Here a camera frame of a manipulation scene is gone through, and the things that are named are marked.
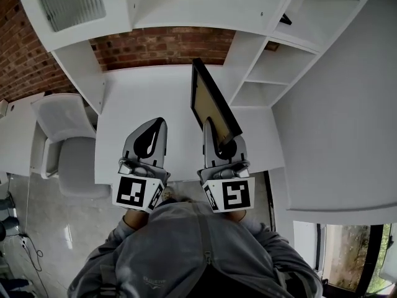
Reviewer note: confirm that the dark blue fabric item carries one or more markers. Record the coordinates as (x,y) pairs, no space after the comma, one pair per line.
(15,289)

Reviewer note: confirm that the person's grey jacket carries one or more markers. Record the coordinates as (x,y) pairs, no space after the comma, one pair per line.
(173,250)

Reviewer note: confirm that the white desk with shelves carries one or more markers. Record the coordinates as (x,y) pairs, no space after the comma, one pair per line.
(149,98)

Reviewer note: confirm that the small black object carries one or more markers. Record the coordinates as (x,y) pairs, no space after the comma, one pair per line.
(286,20)

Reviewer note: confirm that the white box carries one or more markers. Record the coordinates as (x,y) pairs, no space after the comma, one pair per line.
(3,109)

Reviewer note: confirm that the person's right forearm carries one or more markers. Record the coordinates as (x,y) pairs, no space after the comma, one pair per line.
(248,228)

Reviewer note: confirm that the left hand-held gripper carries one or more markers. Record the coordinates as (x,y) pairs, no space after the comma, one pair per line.
(130,191)

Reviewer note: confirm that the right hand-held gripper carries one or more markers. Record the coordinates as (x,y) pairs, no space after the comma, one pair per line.
(235,194)

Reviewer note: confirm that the person's left forearm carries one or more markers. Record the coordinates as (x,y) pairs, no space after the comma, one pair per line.
(135,220)

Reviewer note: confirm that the white cabinet door frosted glass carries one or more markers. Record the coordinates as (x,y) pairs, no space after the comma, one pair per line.
(71,5)

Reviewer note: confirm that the black framed deer picture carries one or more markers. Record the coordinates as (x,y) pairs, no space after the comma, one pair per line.
(204,98)

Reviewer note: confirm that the white power strip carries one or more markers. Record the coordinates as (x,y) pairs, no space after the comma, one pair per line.
(24,244)

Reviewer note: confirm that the white grey office chair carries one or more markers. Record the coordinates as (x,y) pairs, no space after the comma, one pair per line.
(77,166)

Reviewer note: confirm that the dark grey floor equipment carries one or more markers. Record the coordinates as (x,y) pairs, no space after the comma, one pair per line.
(7,222)

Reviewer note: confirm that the black floor trim strip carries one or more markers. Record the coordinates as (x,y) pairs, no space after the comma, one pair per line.
(269,197)

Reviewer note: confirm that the white open side shelves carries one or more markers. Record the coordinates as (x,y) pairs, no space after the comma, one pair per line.
(273,67)

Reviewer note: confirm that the black framed window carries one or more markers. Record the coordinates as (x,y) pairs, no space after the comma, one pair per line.
(347,253)

